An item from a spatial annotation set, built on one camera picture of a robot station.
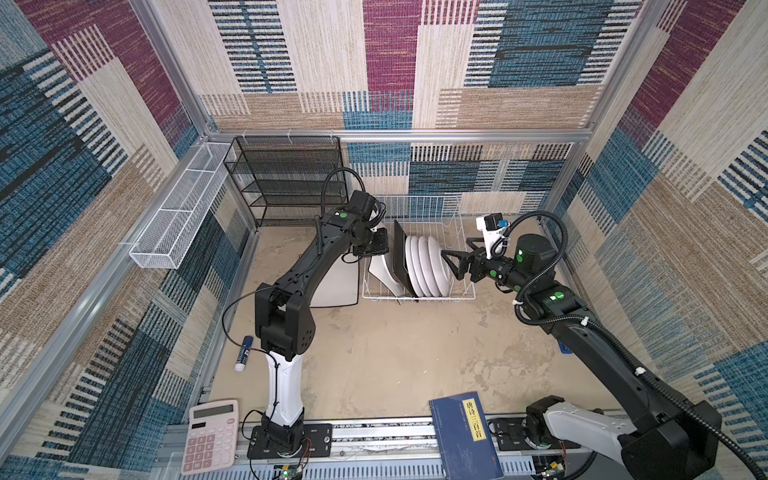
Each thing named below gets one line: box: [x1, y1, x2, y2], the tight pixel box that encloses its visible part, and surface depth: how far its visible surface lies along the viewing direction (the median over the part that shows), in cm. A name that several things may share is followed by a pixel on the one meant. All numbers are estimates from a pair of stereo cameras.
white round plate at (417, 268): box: [410, 235, 433, 298], surface depth 89 cm
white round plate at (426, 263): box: [418, 235, 441, 297], surface depth 89 cm
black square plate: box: [393, 220, 419, 303], surface depth 89 cm
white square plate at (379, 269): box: [368, 255, 405, 297], surface depth 87 cm
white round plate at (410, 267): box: [405, 235, 424, 297], surface depth 89 cm
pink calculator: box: [181, 400, 239, 476], surface depth 74 cm
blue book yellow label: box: [429, 391, 504, 480], surface depth 74 cm
